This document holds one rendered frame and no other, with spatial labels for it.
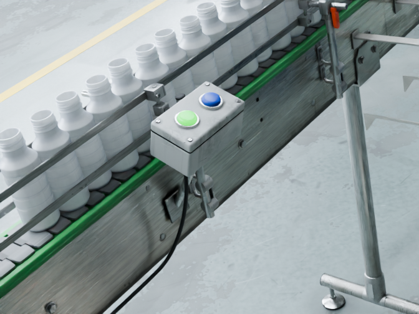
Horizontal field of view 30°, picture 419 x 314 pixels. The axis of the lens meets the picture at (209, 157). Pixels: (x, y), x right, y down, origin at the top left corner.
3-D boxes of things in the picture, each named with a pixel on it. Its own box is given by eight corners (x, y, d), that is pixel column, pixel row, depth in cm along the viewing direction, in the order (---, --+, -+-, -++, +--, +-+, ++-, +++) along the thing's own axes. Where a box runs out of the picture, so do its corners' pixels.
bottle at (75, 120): (118, 172, 132) (91, 86, 124) (103, 192, 127) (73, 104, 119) (88, 171, 134) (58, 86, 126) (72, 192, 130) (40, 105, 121)
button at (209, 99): (209, 95, 124) (209, 88, 123) (224, 103, 123) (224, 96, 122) (197, 104, 123) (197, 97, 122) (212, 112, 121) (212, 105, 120)
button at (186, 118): (185, 113, 121) (186, 106, 120) (200, 121, 120) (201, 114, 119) (173, 123, 119) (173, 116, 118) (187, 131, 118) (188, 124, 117)
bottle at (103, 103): (100, 166, 135) (72, 81, 127) (129, 151, 137) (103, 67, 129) (116, 178, 130) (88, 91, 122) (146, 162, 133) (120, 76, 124)
